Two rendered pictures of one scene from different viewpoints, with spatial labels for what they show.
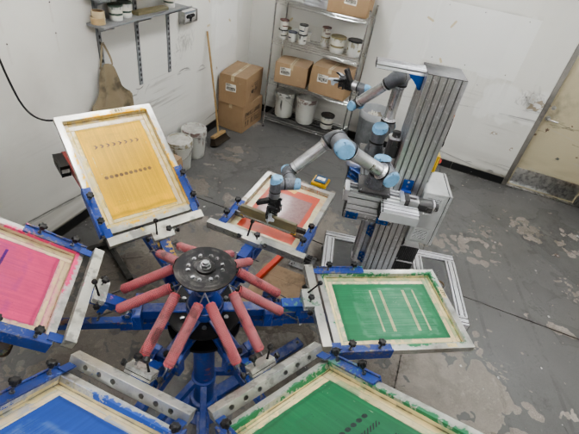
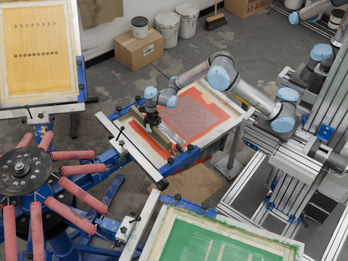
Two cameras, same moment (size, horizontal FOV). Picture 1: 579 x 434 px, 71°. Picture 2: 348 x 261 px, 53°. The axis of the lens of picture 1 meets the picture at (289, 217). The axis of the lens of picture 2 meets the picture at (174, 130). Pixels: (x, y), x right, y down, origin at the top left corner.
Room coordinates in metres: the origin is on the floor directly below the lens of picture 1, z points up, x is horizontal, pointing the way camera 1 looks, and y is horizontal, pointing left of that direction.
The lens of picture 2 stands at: (0.96, -0.79, 2.77)
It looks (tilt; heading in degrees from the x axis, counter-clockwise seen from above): 49 degrees down; 33
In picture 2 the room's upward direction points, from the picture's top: 2 degrees clockwise
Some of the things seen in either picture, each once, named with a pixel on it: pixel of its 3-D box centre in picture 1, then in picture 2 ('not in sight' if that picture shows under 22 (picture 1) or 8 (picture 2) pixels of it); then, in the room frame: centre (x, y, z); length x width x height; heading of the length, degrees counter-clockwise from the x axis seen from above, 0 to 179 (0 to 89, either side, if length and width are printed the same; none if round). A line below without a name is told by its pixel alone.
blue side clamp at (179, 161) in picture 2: (305, 241); (180, 160); (2.07, -0.13, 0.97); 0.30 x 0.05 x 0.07; 164
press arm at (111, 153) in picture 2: (246, 251); (111, 155); (1.84, 0.22, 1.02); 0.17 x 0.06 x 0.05; 164
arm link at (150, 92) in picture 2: (276, 183); (151, 97); (2.12, 0.12, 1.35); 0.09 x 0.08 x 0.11; 108
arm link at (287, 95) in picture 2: (381, 164); (285, 101); (2.47, -0.55, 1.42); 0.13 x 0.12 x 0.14; 18
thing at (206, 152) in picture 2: not in sight; (201, 146); (2.38, -0.12, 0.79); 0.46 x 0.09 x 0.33; 164
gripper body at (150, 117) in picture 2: (274, 204); (152, 116); (2.12, 0.11, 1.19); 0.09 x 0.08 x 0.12; 74
